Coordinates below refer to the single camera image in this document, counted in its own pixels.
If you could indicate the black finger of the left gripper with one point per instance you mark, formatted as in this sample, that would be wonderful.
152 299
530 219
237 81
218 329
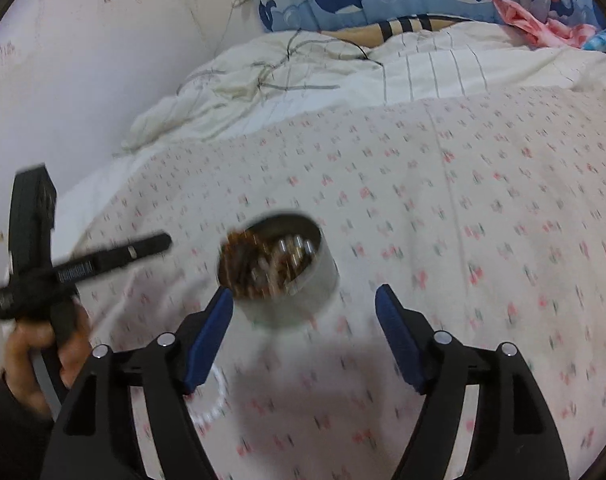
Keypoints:
107 260

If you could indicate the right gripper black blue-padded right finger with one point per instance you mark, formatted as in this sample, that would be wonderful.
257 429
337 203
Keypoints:
514 437

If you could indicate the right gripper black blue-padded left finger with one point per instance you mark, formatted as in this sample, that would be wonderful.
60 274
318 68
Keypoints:
95 436

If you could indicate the person's left hand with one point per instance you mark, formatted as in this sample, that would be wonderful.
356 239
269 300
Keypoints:
23 364

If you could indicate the round silver metal tin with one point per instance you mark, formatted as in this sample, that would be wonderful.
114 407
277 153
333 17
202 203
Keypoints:
280 270

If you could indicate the cherry print bed sheet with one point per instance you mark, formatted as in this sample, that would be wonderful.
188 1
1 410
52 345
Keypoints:
487 214

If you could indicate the cream striped duvet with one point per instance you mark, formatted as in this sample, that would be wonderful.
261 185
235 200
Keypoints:
282 75

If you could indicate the tan striped pillow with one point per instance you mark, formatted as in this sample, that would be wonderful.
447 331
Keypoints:
375 35

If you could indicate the pink cloth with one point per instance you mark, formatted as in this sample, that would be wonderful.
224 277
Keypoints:
549 34

